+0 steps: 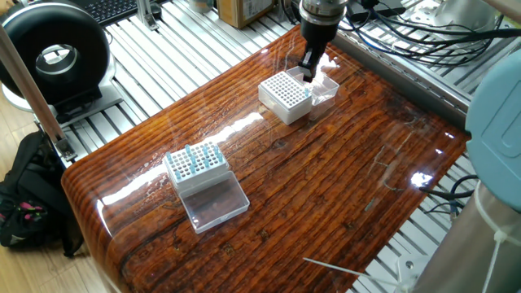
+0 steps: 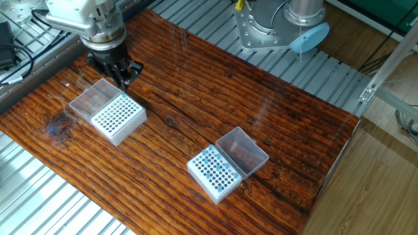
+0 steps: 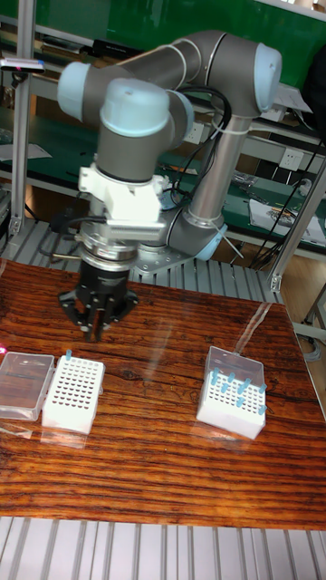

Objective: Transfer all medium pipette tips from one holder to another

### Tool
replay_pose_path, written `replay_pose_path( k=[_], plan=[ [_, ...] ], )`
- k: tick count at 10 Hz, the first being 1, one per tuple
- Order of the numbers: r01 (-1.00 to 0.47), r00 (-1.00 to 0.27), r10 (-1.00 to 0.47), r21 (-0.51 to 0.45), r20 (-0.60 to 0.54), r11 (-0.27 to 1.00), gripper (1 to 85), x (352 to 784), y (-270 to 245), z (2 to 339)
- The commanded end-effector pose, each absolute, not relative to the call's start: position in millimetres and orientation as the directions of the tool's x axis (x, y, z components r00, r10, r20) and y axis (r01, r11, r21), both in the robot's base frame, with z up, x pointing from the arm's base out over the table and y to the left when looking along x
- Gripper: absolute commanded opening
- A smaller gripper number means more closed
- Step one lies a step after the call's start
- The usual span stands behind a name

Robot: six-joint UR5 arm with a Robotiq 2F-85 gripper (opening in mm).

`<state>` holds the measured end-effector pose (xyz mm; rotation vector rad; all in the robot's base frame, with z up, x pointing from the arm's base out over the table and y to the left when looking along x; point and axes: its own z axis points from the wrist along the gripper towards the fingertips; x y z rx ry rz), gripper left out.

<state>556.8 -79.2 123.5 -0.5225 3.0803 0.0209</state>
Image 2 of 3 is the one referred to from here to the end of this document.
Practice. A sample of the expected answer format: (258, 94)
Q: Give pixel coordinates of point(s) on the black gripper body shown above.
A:
(109, 57)

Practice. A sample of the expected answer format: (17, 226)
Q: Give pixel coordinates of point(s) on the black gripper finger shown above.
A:
(98, 67)
(135, 72)

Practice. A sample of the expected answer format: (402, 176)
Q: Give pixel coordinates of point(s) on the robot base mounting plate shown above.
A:
(258, 36)

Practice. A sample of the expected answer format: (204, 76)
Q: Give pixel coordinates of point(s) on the clear plastic holder lid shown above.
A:
(243, 151)
(94, 98)

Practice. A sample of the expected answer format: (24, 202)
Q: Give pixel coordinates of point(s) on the white pipette tip holder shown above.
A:
(130, 130)
(228, 193)

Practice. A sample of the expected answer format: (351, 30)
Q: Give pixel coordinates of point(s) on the glossy wood grain board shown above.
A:
(196, 107)

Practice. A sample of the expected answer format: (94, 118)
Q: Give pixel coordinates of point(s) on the black power adapter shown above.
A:
(6, 45)

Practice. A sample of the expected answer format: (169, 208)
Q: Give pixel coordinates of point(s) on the silver metal mounting plate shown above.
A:
(19, 9)

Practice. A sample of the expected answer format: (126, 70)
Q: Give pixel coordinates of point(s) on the yellow plastic clip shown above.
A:
(239, 4)

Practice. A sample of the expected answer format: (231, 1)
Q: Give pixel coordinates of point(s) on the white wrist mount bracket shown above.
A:
(65, 8)

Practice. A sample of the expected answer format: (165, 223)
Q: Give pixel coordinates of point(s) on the aluminium frame beam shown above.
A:
(388, 68)

